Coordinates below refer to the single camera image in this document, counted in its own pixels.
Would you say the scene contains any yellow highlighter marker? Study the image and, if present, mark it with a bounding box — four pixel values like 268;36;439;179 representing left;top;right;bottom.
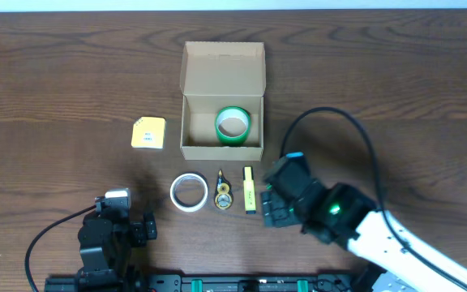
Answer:
243;166;256;214

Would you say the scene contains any green tape roll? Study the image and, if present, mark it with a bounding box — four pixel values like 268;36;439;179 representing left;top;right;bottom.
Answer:
214;106;251;146

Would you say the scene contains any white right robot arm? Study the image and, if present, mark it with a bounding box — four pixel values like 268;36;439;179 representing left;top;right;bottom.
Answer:
261;155;467;291

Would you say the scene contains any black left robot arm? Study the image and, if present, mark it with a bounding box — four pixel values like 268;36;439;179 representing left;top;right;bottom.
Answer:
75;207;157;291

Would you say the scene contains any clear tape roll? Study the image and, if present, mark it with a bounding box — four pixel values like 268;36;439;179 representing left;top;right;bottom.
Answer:
169;173;208;213

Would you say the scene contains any yellow sticky note pad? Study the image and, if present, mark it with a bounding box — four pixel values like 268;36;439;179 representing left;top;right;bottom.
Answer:
131;117;166;149

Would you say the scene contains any open cardboard box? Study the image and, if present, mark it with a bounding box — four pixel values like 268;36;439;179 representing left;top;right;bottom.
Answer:
180;41;266;161

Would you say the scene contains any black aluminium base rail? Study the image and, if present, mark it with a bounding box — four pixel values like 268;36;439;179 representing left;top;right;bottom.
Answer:
44;274;376;292

